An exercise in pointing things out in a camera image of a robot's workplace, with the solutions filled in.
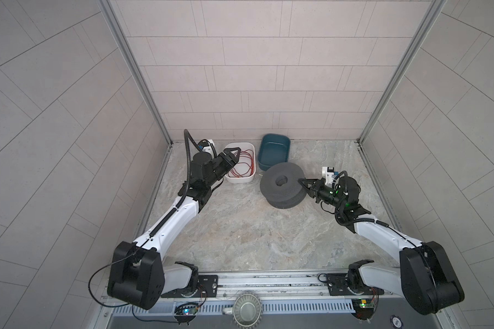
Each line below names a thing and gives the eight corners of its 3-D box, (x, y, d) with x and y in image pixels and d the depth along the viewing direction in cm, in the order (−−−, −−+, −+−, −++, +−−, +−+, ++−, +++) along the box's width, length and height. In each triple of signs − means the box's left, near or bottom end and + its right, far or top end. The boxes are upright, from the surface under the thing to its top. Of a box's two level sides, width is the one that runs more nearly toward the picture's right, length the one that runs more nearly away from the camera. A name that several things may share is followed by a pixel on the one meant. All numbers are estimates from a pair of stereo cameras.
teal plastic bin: (258, 169, 106) (258, 163, 102) (258, 138, 121) (258, 132, 117) (292, 169, 106) (293, 163, 102) (288, 138, 121) (289, 132, 117)
